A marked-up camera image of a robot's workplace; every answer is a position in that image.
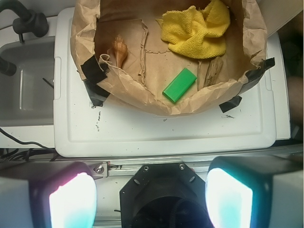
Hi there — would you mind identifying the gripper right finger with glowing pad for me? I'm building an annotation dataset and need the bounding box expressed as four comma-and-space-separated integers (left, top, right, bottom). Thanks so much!
205, 155, 304, 228

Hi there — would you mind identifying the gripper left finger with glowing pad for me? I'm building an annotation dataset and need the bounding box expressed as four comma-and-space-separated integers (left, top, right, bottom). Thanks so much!
0, 161, 97, 228

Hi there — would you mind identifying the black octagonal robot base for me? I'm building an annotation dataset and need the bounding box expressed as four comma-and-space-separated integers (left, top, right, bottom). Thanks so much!
120, 163, 213, 228

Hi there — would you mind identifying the green rectangular block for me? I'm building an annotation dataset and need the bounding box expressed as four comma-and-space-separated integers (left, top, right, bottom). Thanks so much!
162, 68, 197, 104

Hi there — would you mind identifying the white plastic bin lid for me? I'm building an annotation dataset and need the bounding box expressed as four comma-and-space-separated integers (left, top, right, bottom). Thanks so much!
54, 8, 276, 157

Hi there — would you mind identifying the small black tape piece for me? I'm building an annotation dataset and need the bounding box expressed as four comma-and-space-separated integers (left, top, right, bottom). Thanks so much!
219, 95, 242, 113

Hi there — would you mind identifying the translucent plastic container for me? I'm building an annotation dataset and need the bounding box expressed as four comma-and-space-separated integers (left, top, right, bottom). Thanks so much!
0, 36, 55, 127

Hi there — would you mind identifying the black tape strip right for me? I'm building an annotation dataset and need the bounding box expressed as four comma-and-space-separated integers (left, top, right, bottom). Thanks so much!
239, 57, 276, 95

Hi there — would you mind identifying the black tape strip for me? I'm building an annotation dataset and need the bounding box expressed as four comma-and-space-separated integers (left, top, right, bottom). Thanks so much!
239, 57, 276, 95
81, 56, 110, 107

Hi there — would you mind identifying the piece of driftwood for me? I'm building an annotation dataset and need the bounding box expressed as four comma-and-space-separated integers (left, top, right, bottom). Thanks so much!
204, 57, 223, 87

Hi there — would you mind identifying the black tape strip left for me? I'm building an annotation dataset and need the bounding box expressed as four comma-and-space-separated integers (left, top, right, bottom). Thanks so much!
81, 56, 110, 107

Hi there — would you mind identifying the brown spiral seashell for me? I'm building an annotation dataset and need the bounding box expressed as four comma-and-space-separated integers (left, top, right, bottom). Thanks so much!
107, 34, 128, 68

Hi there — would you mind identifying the yellow knitted cloth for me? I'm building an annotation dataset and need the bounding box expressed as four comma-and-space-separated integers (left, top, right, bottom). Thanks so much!
156, 0, 230, 59

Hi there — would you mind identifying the brown paper bag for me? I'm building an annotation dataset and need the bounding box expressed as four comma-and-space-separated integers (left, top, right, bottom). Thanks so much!
70, 0, 267, 116

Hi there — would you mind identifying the black clamp knob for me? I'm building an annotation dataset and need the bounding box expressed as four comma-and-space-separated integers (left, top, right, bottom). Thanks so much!
0, 0, 49, 43

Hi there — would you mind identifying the metal corner bracket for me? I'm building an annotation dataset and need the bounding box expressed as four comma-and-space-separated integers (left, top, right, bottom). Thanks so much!
88, 161, 108, 180

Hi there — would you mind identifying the aluminium frame rail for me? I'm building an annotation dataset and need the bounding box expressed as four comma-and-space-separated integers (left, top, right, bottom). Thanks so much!
0, 143, 304, 177

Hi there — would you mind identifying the black cable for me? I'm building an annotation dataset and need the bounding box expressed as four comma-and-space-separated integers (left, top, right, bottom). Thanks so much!
0, 127, 56, 149

